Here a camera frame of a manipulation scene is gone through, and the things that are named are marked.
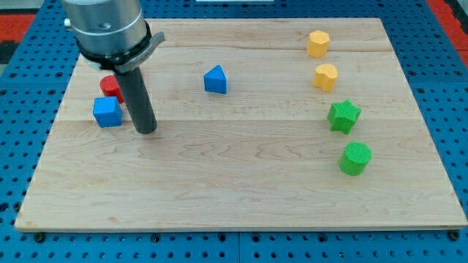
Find yellow hexagon block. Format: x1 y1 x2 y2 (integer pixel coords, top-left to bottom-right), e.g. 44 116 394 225
306 30 330 58

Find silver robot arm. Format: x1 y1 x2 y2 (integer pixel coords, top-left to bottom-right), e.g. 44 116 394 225
61 0 165 134

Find green star block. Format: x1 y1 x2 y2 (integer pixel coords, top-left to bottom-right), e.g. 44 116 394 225
327 99 362 134

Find blue cube block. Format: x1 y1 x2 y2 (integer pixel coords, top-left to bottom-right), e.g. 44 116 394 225
93 96 123 128

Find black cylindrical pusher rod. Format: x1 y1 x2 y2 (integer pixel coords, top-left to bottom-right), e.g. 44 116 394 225
115 67 157 134

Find blue triangular prism block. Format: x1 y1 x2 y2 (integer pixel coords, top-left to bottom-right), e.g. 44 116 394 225
203 65 227 94

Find red cylinder block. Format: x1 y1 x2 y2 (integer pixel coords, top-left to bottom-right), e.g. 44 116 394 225
99 75 124 104

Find yellow heart block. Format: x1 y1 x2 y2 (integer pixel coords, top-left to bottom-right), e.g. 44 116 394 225
312 64 339 92

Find wooden board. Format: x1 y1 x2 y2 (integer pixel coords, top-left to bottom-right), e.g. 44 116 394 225
15 18 467 233

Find green cylinder block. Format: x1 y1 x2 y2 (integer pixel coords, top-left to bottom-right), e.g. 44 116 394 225
339 142 372 176

